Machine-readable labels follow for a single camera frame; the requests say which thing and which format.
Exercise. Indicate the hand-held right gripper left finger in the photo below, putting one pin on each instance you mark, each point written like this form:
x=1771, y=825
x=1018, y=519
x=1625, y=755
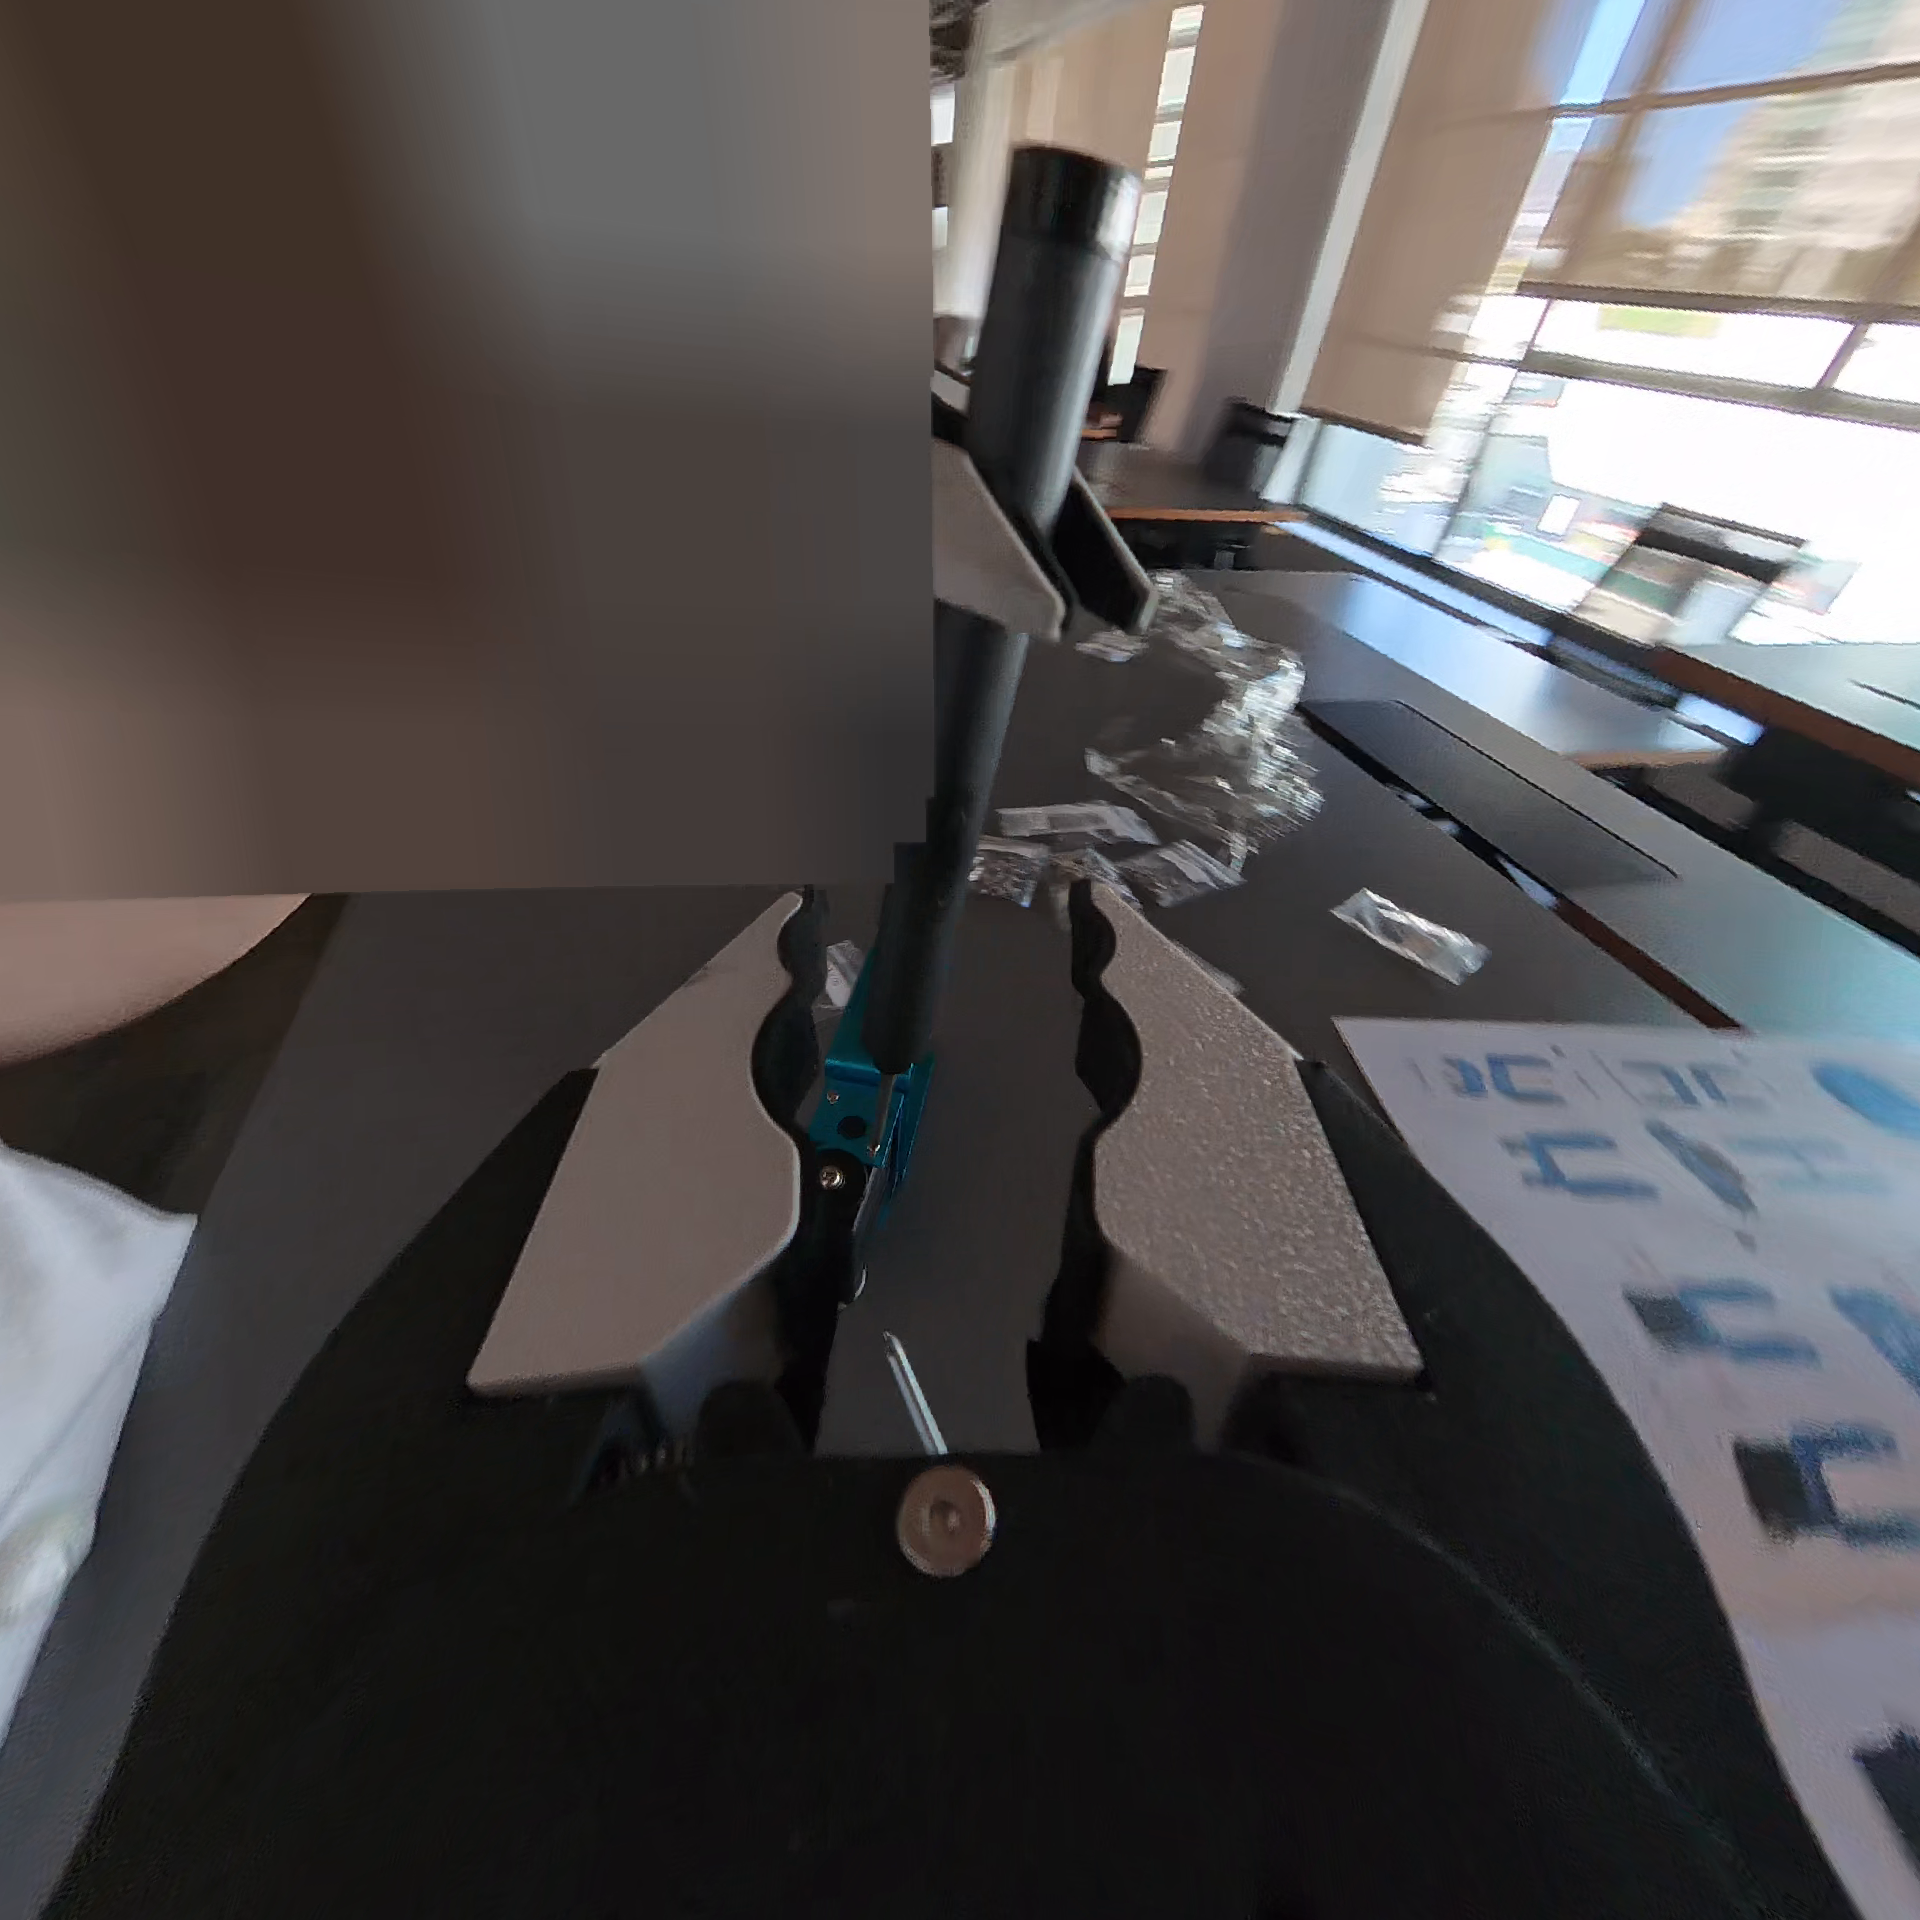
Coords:
x=645, y=1201

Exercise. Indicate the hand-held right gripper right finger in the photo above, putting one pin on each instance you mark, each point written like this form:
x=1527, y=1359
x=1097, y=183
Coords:
x=1231, y=1201

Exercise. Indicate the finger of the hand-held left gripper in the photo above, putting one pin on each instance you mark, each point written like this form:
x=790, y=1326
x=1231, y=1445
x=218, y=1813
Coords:
x=1109, y=579
x=983, y=546

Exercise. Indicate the dark grey electric screwdriver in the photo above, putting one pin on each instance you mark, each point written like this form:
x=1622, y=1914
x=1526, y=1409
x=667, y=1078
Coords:
x=1036, y=451

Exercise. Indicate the blue bracket with black motor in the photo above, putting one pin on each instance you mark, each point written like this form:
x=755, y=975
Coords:
x=869, y=1118

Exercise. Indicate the person's left forearm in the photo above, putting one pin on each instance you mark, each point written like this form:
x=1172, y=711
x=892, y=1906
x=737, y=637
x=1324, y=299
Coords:
x=121, y=975

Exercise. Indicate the small wood-edged desk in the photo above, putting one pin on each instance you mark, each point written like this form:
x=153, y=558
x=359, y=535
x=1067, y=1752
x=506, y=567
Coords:
x=1201, y=510

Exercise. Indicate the adjoining dark desk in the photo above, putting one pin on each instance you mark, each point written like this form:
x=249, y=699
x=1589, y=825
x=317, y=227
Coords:
x=1516, y=682

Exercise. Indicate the wood-edged dark desk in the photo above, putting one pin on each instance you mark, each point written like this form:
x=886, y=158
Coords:
x=1815, y=705

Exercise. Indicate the black bin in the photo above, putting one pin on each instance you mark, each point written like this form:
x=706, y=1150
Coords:
x=1253, y=441

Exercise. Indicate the crumpled clear plastic wrap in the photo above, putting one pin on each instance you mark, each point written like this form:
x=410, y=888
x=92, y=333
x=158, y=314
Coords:
x=1245, y=750

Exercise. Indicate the group of small screw bags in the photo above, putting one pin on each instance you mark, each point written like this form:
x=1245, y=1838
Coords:
x=1068, y=821

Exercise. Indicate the clear bag with dark part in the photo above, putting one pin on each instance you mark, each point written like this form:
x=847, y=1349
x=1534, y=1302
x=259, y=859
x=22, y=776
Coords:
x=1412, y=934

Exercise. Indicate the thin metal rod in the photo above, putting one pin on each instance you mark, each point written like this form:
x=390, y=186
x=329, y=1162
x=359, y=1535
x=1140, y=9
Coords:
x=915, y=1395

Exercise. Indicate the beige roller blind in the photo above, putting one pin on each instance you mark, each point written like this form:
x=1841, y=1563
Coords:
x=1442, y=224

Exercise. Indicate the black office chair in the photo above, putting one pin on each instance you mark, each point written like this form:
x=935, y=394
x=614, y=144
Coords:
x=1682, y=579

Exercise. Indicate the large window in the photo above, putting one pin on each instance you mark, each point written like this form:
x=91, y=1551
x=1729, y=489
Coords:
x=1682, y=435

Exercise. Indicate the person's white shirt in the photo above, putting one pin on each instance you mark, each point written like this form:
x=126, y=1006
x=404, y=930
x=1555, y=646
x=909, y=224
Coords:
x=61, y=1349

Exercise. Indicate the white sheet with blue print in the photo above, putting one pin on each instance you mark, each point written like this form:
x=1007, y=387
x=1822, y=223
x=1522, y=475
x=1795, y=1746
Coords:
x=1846, y=1681

